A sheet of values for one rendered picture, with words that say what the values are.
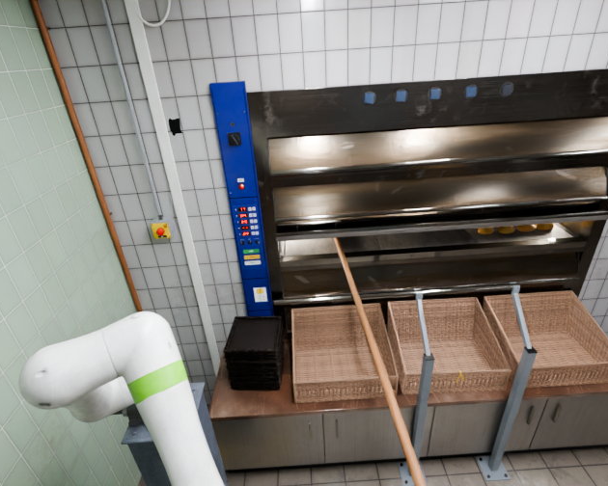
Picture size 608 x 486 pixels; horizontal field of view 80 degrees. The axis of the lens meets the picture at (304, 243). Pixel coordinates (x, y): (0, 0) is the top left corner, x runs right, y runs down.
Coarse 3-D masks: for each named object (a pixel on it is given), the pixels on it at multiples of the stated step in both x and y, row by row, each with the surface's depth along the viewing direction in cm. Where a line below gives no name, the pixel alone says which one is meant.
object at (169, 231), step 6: (156, 222) 188; (162, 222) 188; (168, 222) 188; (156, 228) 189; (162, 228) 189; (168, 228) 190; (174, 228) 196; (156, 234) 191; (168, 234) 191; (174, 234) 195
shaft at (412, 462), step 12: (336, 240) 223; (348, 276) 187; (360, 300) 170; (360, 312) 161; (372, 336) 148; (372, 348) 142; (384, 372) 131; (384, 384) 127; (396, 408) 118; (396, 420) 115; (408, 444) 107; (408, 456) 104; (420, 480) 98
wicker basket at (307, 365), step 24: (312, 312) 223; (336, 312) 223; (312, 336) 226; (336, 336) 227; (360, 336) 227; (384, 336) 212; (312, 360) 219; (336, 360) 219; (360, 360) 217; (384, 360) 215; (312, 384) 188; (336, 384) 189; (360, 384) 189
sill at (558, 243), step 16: (528, 240) 215; (544, 240) 214; (560, 240) 213; (576, 240) 212; (288, 256) 214; (304, 256) 213; (320, 256) 212; (336, 256) 211; (352, 256) 210; (368, 256) 210; (384, 256) 211; (400, 256) 211; (416, 256) 211; (432, 256) 212
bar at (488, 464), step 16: (416, 288) 180; (448, 288) 178; (464, 288) 178; (480, 288) 178; (496, 288) 178; (512, 288) 178; (288, 304) 178; (528, 336) 172; (528, 352) 168; (432, 368) 171; (528, 368) 173; (512, 384) 183; (512, 400) 184; (416, 416) 190; (512, 416) 189; (416, 432) 193; (416, 448) 199; (496, 448) 204; (400, 464) 219; (480, 464) 216; (496, 464) 209; (496, 480) 208
